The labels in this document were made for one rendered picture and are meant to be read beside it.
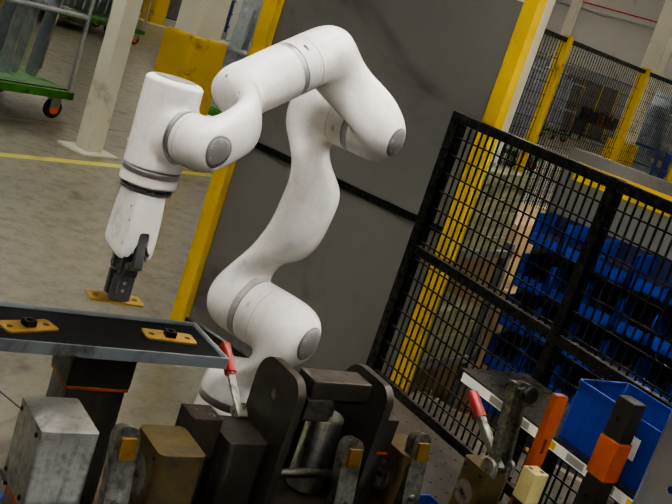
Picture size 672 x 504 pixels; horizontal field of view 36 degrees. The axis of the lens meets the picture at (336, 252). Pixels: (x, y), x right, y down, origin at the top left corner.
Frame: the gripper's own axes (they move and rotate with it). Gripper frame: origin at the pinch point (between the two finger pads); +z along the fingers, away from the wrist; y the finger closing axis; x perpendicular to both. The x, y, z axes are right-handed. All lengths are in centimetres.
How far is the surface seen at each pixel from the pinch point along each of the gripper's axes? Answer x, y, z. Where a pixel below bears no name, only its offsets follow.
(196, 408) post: 13.0, 10.7, 13.9
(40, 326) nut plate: -10.3, 1.8, 7.6
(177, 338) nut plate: 11.6, -0.5, 7.7
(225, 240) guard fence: 136, -269, 66
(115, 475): -0.9, 21.7, 19.5
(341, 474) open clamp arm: 36.3, 18.4, 19.1
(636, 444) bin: 105, 10, 13
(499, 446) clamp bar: 68, 15, 14
